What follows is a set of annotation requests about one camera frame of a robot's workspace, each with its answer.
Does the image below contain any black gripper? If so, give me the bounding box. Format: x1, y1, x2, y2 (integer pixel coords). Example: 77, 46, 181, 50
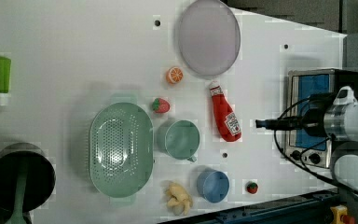
255, 92, 336, 137

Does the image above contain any red ketchup bottle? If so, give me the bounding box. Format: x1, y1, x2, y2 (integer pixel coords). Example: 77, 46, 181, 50
209, 81, 241, 142

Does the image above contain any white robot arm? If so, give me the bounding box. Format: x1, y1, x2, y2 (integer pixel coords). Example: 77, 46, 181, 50
255, 86, 358, 199

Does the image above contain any green perforated strainer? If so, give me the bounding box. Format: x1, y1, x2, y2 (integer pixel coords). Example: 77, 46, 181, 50
89, 94, 154, 204

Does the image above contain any silver toaster oven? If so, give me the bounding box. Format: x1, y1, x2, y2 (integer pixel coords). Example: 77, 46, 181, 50
283, 69, 358, 168

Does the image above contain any small red strawberry toy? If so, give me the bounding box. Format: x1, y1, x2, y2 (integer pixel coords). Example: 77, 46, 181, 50
246, 182, 258, 194

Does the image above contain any blue cup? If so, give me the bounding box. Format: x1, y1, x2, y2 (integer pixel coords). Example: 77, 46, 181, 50
197, 169, 229, 203

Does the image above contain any yellow red clamp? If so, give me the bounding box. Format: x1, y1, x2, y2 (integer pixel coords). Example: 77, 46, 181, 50
330, 205, 356, 224

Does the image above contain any green mug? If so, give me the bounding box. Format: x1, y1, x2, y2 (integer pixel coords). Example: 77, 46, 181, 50
157, 119, 200, 162

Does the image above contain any lilac round plate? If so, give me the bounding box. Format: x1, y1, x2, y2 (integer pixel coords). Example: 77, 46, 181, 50
177, 0, 241, 76

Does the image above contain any orange slice toy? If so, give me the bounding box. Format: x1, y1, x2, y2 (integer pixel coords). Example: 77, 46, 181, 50
166, 66, 184, 84

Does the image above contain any large strawberry toy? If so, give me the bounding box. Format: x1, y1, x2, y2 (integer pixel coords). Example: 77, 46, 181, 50
152, 98, 171, 114

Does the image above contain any peeled banana toy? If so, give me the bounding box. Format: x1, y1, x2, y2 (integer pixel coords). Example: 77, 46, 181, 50
165, 182, 193, 216

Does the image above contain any black cooking pot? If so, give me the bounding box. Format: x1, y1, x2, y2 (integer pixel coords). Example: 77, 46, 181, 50
0, 143, 56, 212

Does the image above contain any green ladle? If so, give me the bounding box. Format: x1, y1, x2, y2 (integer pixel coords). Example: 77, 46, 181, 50
5, 159, 28, 224

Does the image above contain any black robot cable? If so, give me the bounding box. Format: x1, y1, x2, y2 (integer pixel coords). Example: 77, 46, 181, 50
272, 96, 358, 206

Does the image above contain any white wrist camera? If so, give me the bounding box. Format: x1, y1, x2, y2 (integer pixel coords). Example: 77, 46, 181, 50
333, 86, 357, 105

